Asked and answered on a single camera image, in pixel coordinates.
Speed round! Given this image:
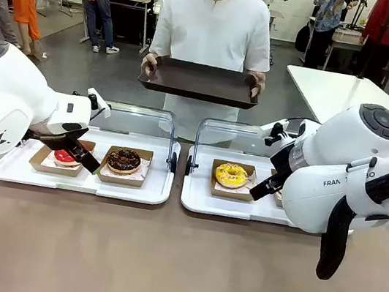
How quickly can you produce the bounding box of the cardboard box of chocolate donut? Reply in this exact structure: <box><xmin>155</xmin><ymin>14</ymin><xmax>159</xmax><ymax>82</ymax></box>
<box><xmin>94</xmin><ymin>142</ymin><xmax>155</xmax><ymax>190</ymax></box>

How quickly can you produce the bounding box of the dark brown serving tray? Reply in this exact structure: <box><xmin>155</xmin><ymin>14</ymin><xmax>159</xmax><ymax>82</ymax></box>
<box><xmin>135</xmin><ymin>52</ymin><xmax>265</xmax><ymax>112</ymax></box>

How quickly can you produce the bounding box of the white rectangular table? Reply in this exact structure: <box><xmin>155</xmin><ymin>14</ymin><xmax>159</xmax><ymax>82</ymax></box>
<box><xmin>279</xmin><ymin>64</ymin><xmax>389</xmax><ymax>135</ymax></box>

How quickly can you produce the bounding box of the cardboard box of red donut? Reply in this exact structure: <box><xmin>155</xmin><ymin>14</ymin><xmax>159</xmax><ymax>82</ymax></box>
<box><xmin>27</xmin><ymin>132</ymin><xmax>97</xmax><ymax>180</ymax></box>

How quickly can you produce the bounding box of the white display tray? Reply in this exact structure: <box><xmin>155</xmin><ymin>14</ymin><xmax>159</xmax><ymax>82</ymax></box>
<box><xmin>0</xmin><ymin>111</ymin><xmax>184</xmax><ymax>209</ymax></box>
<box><xmin>178</xmin><ymin>142</ymin><xmax>308</xmax><ymax>229</ymax></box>

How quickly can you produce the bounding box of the cardboard box of yellow donut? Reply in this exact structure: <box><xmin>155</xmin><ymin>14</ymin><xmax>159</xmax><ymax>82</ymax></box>
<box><xmin>207</xmin><ymin>158</ymin><xmax>262</xmax><ymax>203</ymax></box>

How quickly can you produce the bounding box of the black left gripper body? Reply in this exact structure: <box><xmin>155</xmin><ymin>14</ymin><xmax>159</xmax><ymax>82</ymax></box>
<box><xmin>24</xmin><ymin>114</ymin><xmax>91</xmax><ymax>154</ymax></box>

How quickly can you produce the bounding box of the person in blue jeans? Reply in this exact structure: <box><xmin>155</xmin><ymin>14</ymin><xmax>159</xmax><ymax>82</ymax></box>
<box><xmin>58</xmin><ymin>0</ymin><xmax>129</xmax><ymax>58</ymax></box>

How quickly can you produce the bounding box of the clear plastic tray lid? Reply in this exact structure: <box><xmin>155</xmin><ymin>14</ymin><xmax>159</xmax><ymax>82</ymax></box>
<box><xmin>189</xmin><ymin>116</ymin><xmax>280</xmax><ymax>188</ymax></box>
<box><xmin>83</xmin><ymin>98</ymin><xmax>182</xmax><ymax>173</ymax></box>

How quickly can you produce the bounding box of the red glazed donut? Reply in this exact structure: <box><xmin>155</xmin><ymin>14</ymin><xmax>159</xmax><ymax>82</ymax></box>
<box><xmin>52</xmin><ymin>138</ymin><xmax>87</xmax><ymax>171</ymax></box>

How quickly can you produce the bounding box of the person's right hand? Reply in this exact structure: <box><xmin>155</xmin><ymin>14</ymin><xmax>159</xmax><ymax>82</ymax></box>
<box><xmin>140</xmin><ymin>52</ymin><xmax>162</xmax><ymax>79</ymax></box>

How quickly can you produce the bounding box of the yellow sprinkled donut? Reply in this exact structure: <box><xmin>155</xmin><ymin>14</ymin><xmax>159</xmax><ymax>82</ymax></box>
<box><xmin>212</xmin><ymin>160</ymin><xmax>251</xmax><ymax>192</ymax></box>

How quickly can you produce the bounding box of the black backpack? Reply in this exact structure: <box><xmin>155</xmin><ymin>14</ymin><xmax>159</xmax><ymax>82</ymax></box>
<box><xmin>293</xmin><ymin>20</ymin><xmax>313</xmax><ymax>55</ymax></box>

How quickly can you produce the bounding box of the black slanted pole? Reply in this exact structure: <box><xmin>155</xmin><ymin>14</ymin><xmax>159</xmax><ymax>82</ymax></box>
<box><xmin>355</xmin><ymin>0</ymin><xmax>389</xmax><ymax>84</ymax></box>

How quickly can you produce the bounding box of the person in white shirt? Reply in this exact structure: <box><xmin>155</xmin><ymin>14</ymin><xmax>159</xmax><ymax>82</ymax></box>
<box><xmin>136</xmin><ymin>0</ymin><xmax>281</xmax><ymax>154</ymax></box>

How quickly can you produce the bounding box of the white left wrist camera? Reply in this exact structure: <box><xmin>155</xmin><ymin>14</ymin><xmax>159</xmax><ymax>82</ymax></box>
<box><xmin>69</xmin><ymin>85</ymin><xmax>115</xmax><ymax>121</ymax></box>

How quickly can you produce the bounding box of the printed paper liner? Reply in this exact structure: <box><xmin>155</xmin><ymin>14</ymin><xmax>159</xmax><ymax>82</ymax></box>
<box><xmin>212</xmin><ymin>167</ymin><xmax>260</xmax><ymax>198</ymax></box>
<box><xmin>99</xmin><ymin>151</ymin><xmax>151</xmax><ymax>183</ymax></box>

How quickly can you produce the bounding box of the black lid hinge knob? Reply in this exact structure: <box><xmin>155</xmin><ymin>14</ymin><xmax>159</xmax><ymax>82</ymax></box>
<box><xmin>184</xmin><ymin>154</ymin><xmax>195</xmax><ymax>176</ymax></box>
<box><xmin>169</xmin><ymin>151</ymin><xmax>180</xmax><ymax>174</ymax></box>

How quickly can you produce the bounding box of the black equipment cabinet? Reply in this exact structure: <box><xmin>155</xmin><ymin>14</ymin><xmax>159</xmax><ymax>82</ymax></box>
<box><xmin>102</xmin><ymin>0</ymin><xmax>152</xmax><ymax>47</ymax></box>

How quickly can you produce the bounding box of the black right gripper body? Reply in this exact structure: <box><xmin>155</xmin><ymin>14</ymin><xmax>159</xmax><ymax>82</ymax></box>
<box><xmin>267</xmin><ymin>137</ymin><xmax>299</xmax><ymax>181</ymax></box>

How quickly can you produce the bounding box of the person's left hand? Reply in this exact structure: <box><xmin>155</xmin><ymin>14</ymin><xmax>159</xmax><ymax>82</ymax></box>
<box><xmin>247</xmin><ymin>71</ymin><xmax>268</xmax><ymax>100</ymax></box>

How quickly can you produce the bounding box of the black cable sleeve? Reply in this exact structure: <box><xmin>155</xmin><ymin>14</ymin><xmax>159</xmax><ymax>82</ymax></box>
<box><xmin>314</xmin><ymin>148</ymin><xmax>389</xmax><ymax>291</ymax></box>

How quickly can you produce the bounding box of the person in blue patterned shirt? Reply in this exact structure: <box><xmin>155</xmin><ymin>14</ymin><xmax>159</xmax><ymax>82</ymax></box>
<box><xmin>302</xmin><ymin>0</ymin><xmax>349</xmax><ymax>73</ymax></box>

